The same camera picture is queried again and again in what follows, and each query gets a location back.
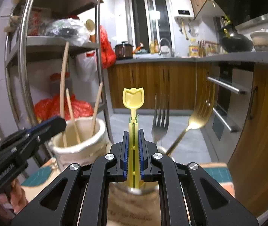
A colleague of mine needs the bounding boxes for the wooden chopstick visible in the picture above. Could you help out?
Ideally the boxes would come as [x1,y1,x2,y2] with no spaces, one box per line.
[59,41,70,147]
[89,82,103,137]
[66,88,81,144]

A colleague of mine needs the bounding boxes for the white ceramic floral utensil holder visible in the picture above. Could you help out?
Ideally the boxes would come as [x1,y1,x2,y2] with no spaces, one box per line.
[49,116,170,193]

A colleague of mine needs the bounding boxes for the white plastic bag hanging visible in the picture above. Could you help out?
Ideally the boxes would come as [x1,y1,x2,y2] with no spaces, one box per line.
[76,50,97,82]

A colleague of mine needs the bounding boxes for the printed quilted table mat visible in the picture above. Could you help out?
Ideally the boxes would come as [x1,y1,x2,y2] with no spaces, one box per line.
[21,158,235,225]

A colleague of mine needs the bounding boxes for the dark electric pressure cooker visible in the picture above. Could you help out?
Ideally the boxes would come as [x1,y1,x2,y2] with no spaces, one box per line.
[115,41,133,60]

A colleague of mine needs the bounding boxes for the yellow oil container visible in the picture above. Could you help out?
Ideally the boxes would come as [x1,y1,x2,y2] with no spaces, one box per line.
[189,38,199,57]

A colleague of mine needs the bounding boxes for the white ceramic pot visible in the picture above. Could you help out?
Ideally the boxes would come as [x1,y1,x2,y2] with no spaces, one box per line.
[250,29,268,52]

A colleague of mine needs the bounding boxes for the white water heater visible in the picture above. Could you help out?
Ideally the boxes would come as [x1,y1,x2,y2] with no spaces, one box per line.
[170,0,194,19]

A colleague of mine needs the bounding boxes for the black wok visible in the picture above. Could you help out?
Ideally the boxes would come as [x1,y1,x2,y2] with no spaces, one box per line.
[220,29,253,53]

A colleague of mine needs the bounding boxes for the person left hand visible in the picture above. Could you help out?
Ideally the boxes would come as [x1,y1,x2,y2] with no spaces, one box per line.
[0,179,28,225]

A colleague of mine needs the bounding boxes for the kitchen faucet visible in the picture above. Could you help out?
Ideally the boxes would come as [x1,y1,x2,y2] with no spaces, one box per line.
[158,38,175,57]

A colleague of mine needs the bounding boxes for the orange bag hanging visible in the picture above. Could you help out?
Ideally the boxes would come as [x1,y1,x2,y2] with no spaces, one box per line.
[100,26,116,69]

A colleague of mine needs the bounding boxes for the window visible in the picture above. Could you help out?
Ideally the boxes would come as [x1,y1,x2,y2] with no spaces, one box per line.
[128,0,174,53]

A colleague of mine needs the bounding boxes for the metal storage shelf rack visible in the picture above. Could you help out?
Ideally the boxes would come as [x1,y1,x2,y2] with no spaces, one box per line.
[0,0,114,140]

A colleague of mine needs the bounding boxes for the yellow tulip plastic spoon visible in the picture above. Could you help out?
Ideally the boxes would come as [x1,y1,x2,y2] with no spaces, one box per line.
[123,87,145,189]

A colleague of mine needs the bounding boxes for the silver fork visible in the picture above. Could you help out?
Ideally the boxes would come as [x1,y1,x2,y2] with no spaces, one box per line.
[151,93,170,144]

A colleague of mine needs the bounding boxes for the built-in oven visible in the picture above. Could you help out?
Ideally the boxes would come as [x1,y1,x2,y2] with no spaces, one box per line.
[204,62,254,163]

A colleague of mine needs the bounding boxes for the wooden lower cabinets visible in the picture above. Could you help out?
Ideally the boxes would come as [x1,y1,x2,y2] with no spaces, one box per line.
[108,62,268,216]

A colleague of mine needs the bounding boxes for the gold fork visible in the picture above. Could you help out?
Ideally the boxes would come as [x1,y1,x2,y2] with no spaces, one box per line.
[166,82,215,156]

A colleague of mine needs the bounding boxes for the red plastic bag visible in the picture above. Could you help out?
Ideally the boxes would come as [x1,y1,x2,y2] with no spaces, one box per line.
[34,94,95,122]

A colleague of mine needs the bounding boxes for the clear bag on shelf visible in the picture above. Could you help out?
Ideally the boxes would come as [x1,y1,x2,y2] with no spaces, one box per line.
[43,18,90,47]

